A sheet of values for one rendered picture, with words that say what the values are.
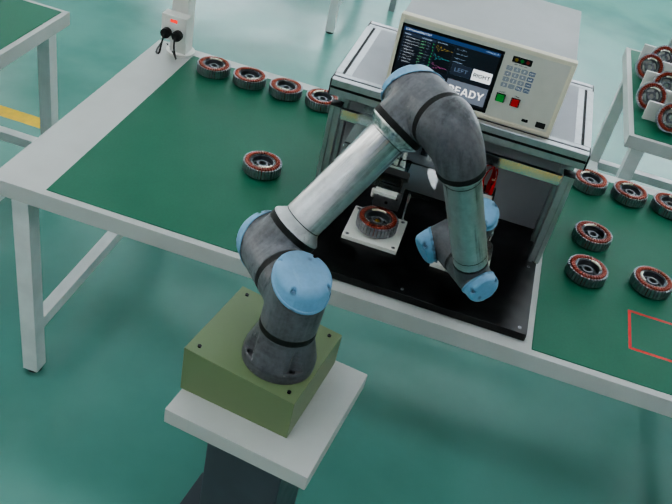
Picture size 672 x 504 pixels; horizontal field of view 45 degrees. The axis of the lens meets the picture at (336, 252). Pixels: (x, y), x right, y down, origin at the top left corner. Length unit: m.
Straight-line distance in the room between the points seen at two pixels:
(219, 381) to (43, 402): 1.13
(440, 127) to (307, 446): 0.68
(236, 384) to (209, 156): 0.95
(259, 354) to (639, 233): 1.42
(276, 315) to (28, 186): 0.94
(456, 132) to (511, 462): 1.55
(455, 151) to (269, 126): 1.20
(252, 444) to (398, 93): 0.74
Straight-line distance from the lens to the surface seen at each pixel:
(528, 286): 2.20
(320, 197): 1.59
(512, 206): 2.39
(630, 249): 2.56
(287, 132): 2.60
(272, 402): 1.63
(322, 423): 1.72
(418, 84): 1.57
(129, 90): 2.72
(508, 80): 2.09
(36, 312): 2.60
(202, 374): 1.68
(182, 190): 2.27
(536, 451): 2.88
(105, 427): 2.63
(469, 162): 1.51
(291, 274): 1.52
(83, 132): 2.49
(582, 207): 2.66
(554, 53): 2.09
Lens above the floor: 2.05
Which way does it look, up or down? 37 degrees down
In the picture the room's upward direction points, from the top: 13 degrees clockwise
